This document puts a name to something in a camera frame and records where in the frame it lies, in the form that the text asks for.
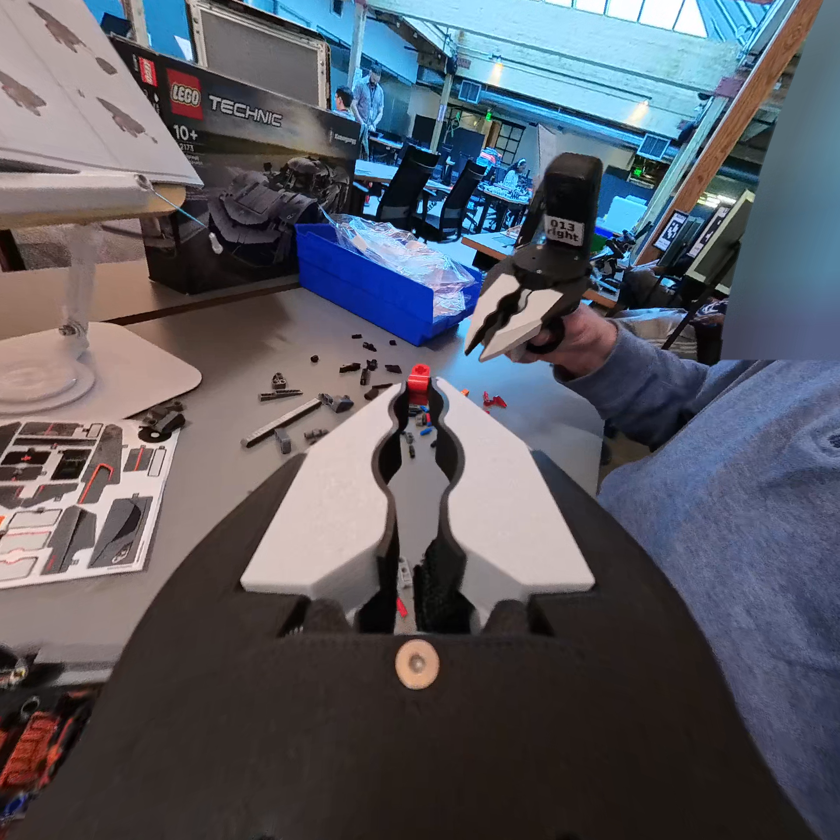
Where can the person's right hand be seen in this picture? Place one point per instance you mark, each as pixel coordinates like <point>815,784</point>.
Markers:
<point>584,341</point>

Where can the sticker sheet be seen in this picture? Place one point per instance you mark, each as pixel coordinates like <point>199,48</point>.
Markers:
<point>131,525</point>

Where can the red lego connector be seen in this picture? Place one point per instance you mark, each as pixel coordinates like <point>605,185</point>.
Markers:
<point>418,384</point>

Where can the person's right forearm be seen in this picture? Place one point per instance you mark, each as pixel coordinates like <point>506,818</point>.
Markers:
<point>643,394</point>

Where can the lego car chassis model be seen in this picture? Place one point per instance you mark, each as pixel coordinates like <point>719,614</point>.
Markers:
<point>39,741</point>

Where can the red lego claw piece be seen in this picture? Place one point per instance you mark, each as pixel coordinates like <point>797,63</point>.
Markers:
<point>493,400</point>

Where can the pile of loose lego pieces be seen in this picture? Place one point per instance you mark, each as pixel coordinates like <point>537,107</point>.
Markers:
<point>367,367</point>

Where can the instruction booklet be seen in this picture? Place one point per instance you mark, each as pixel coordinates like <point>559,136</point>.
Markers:
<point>65,79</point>

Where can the wooden roof beam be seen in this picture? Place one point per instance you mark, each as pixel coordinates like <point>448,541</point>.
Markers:
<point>735,131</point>

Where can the clear plastic bag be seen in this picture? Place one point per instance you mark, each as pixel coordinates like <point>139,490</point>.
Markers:
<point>407,256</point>

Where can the black lego set box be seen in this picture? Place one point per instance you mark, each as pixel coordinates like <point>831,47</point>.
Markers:
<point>262,164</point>

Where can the dark grey lego connector assembly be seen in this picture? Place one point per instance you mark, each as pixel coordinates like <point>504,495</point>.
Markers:
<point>164,420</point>

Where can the blue plastic bin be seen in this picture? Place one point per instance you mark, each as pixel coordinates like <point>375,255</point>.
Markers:
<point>367,289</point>

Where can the dark grey lego wedge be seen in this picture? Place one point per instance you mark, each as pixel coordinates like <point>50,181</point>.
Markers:
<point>283,441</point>

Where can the dark grey lego liftarm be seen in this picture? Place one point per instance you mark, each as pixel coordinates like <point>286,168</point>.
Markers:
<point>281,395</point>

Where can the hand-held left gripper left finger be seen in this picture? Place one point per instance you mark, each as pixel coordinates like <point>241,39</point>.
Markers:
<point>321,512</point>

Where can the black office chair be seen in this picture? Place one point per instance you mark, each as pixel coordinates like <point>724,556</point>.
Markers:
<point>456,203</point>
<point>407,190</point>

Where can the long dark grey lego beam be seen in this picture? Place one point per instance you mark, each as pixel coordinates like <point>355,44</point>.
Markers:
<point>282,423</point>

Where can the dark grey lego block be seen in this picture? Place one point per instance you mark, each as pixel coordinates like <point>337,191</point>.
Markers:
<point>338,402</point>

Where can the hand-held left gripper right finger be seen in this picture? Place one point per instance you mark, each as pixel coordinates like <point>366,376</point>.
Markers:
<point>518,512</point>

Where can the white book stand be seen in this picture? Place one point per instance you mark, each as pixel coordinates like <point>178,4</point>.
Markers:
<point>131,367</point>

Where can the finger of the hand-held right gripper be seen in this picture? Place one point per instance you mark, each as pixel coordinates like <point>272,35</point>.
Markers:
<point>489,308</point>
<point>531,318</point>

